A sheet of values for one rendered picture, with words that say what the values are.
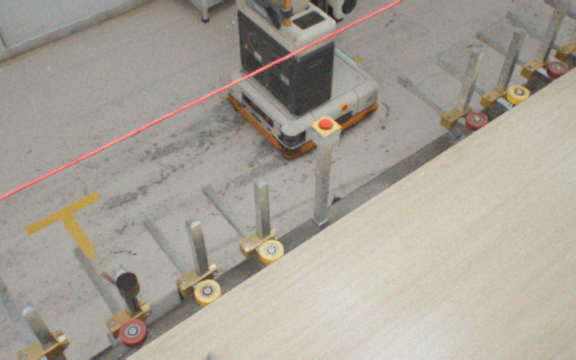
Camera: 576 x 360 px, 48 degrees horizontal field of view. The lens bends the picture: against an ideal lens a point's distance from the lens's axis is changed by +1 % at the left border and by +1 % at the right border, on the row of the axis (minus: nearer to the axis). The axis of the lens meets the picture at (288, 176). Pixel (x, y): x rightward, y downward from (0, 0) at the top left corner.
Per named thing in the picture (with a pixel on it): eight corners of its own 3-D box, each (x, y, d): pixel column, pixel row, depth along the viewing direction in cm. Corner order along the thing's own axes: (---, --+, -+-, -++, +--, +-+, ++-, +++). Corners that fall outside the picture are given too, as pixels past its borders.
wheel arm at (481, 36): (474, 39, 296) (476, 31, 293) (479, 36, 298) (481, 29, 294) (552, 88, 274) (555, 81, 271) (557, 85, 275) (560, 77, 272)
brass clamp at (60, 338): (19, 360, 183) (13, 352, 179) (63, 333, 189) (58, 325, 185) (27, 376, 180) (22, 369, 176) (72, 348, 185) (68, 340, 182)
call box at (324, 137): (309, 140, 209) (310, 123, 203) (325, 131, 211) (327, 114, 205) (323, 152, 205) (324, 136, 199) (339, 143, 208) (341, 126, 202)
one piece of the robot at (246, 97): (279, 136, 342) (279, 125, 336) (236, 95, 364) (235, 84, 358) (283, 135, 343) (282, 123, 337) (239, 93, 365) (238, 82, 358)
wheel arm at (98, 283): (73, 256, 218) (70, 249, 214) (83, 251, 219) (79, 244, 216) (136, 351, 195) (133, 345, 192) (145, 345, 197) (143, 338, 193)
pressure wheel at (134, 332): (121, 345, 199) (113, 327, 191) (144, 330, 202) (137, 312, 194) (134, 364, 195) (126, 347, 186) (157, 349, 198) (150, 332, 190)
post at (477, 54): (447, 138, 273) (472, 48, 236) (453, 134, 274) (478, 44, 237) (453, 143, 271) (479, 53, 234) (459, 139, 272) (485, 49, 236)
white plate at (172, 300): (112, 346, 209) (105, 332, 202) (180, 303, 220) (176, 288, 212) (113, 348, 209) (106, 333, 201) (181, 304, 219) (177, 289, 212)
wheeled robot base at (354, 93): (289, 165, 350) (289, 133, 331) (225, 102, 382) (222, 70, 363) (380, 113, 376) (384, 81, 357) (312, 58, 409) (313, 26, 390)
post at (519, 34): (485, 118, 285) (514, 29, 248) (490, 114, 286) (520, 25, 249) (491, 122, 283) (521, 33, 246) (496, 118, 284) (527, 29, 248)
